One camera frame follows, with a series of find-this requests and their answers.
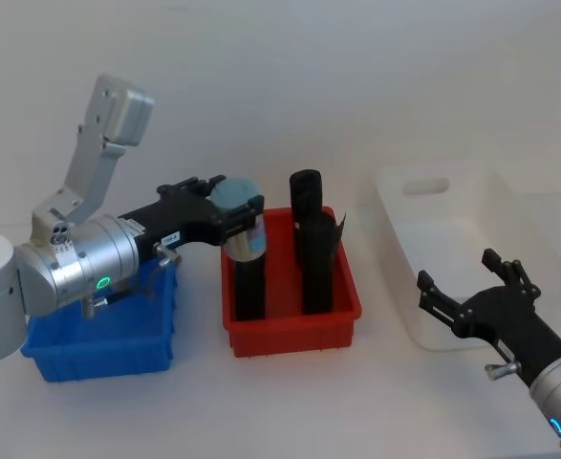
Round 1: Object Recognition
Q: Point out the black rolled cylinder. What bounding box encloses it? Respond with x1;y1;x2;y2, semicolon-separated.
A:
288;168;349;316

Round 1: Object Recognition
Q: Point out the red plastic bin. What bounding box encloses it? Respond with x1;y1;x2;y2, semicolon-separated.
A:
220;206;364;360

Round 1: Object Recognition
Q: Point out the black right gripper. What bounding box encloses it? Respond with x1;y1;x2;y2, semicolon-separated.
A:
416;248;561;388

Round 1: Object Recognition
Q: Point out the blue plastic bin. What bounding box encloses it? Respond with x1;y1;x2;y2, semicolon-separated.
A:
20;256;179;384

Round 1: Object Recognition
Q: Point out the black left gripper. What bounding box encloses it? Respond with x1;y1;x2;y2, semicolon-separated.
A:
118;174;267;263

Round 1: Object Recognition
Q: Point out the cylinder bottle with grey cap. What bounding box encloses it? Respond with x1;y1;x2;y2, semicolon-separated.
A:
211;177;268;322

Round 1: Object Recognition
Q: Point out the white plastic bin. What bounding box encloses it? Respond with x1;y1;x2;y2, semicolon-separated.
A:
370;164;561;354

